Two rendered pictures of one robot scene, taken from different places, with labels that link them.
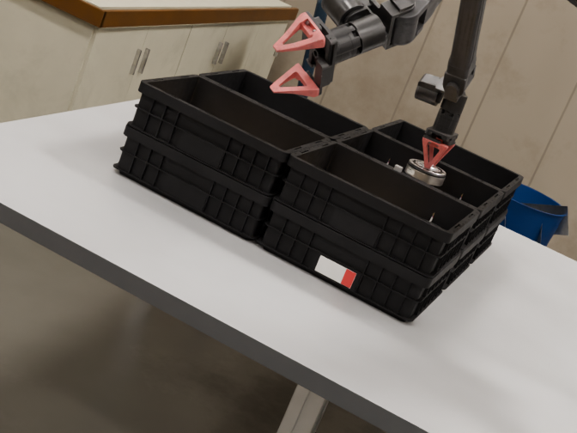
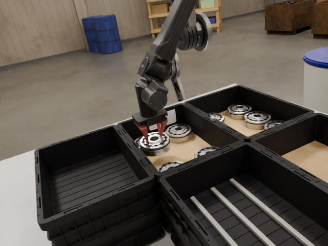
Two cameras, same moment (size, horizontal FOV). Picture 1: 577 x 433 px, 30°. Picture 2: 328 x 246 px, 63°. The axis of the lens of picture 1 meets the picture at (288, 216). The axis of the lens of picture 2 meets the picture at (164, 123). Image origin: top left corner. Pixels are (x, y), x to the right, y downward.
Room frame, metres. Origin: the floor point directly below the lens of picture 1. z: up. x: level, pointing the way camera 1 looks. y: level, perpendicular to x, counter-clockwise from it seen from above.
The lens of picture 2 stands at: (3.17, 0.35, 1.36)
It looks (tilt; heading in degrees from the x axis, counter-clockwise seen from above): 26 degrees down; 232
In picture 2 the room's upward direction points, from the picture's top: 9 degrees counter-clockwise
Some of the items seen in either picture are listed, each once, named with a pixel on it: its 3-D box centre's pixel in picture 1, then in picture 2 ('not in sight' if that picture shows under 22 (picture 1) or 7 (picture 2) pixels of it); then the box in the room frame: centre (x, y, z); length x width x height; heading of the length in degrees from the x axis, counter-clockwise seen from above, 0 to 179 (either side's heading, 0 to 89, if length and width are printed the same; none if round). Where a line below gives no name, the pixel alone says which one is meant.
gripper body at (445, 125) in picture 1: (445, 124); (148, 108); (2.73, -0.28, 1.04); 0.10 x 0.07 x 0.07; 163
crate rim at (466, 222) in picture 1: (385, 188); (242, 109); (2.37, -0.18, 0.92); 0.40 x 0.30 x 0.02; 74
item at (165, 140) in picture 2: (427, 167); (154, 140); (2.73, -0.29, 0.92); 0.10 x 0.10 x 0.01
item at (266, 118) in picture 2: not in sight; (257, 117); (2.30, -0.16, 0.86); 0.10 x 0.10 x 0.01
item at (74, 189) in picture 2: (440, 173); (92, 177); (2.95, -0.35, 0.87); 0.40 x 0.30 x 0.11; 74
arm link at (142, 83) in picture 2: (452, 100); (146, 91); (2.73, -0.28, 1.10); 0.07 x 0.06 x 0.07; 73
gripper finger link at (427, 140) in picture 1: (434, 150); (154, 126); (2.72, -0.28, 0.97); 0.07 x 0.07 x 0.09; 73
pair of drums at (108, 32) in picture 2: not in sight; (101, 33); (-0.72, -6.91, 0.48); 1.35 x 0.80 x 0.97; 75
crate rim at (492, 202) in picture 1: (420, 171); (173, 133); (2.66, -0.27, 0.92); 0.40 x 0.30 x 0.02; 74
